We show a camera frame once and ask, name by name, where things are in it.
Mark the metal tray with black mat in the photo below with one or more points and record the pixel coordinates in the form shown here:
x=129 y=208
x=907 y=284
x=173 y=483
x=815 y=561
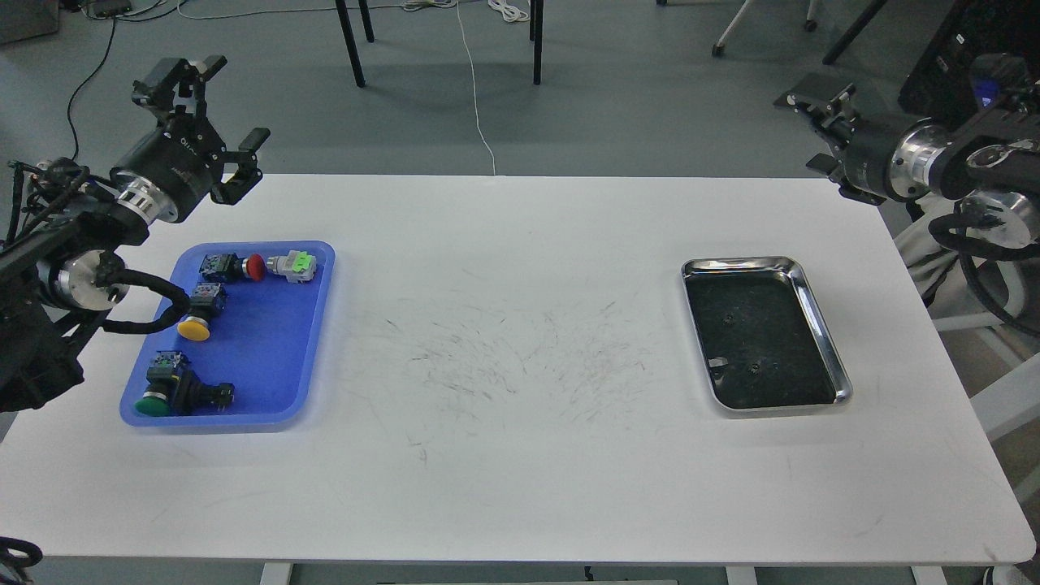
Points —
x=766 y=347

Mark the red push button switch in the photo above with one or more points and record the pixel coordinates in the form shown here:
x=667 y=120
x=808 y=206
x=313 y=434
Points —
x=231 y=268

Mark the black cabinet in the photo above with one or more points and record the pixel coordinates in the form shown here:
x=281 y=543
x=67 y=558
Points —
x=939 y=84

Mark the blue plastic tray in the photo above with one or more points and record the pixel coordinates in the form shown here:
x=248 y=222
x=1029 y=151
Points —
x=264 y=343

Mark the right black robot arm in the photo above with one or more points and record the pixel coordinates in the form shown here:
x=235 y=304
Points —
x=987 y=167

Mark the black chair legs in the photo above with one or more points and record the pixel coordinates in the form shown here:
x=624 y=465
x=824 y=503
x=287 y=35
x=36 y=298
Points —
x=535 y=32

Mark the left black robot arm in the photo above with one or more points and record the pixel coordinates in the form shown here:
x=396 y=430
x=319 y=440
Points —
x=62 y=277

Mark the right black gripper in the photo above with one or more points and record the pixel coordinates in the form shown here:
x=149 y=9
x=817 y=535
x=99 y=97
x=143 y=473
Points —
x=876 y=162

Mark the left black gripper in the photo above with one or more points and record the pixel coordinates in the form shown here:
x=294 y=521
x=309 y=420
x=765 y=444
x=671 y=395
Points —
x=167 y=173

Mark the green push button switch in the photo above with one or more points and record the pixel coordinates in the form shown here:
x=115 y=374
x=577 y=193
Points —
x=174 y=388

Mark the yellow push button switch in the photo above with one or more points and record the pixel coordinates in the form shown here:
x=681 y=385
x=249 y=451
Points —
x=206 y=304

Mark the green white switch component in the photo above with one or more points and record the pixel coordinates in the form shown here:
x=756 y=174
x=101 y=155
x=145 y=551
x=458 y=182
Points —
x=296 y=266

